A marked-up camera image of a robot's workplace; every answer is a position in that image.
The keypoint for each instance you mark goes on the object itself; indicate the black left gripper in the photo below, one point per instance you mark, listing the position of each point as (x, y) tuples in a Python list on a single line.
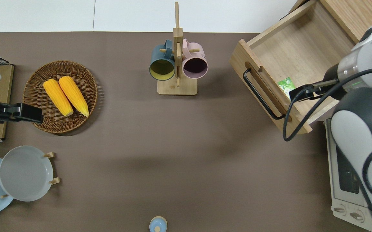
[(31, 113)]

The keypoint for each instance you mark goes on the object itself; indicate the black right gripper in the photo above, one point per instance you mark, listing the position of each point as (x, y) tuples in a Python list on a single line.
[(311, 91)]

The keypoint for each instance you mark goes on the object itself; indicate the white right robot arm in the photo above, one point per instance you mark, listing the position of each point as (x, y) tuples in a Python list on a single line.
[(353, 135)]

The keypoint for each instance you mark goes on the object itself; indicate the wooden drawer cabinet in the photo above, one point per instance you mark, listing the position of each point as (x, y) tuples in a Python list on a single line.
[(359, 16)]

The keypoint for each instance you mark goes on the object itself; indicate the green snack packet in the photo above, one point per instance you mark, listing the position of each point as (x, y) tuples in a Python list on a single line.
[(285, 84)]

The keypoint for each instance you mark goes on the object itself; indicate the yellow corn cob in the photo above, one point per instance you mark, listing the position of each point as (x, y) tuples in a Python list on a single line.
[(73, 95), (57, 96)]

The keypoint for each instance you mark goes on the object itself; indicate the grey plate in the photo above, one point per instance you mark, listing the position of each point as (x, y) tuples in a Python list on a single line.
[(25, 174)]

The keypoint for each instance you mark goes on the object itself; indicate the brown wicker basket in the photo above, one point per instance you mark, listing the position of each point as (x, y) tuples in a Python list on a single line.
[(76, 67)]

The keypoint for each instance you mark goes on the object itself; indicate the wooden plate rack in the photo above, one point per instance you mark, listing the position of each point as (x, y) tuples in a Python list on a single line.
[(54, 180)]

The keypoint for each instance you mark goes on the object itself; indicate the white toaster oven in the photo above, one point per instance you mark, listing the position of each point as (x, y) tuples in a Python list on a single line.
[(343, 199)]

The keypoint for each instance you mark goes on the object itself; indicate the pink mug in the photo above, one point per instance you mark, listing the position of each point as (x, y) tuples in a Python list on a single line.
[(195, 56)]

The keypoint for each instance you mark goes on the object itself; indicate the wooden mug tree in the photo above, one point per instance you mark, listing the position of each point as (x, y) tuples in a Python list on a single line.
[(177, 87)]

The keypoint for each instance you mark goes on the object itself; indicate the brown table mat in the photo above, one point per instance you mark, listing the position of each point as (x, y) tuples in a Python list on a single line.
[(186, 154)]

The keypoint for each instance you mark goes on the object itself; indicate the dark blue mug yellow inside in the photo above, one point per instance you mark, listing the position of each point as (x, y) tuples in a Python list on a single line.
[(162, 58)]

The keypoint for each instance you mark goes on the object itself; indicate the blue bell on wooden base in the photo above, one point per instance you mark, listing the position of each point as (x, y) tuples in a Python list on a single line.
[(158, 224)]

